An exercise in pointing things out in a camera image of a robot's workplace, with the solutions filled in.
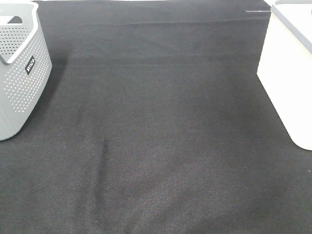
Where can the grey perforated laundry basket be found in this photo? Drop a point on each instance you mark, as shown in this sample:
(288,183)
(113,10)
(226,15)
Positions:
(25,65)

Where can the white plastic storage bin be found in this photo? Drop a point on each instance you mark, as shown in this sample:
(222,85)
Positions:
(285,67)

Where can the black fabric table cover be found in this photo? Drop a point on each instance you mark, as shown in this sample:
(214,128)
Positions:
(153,121)

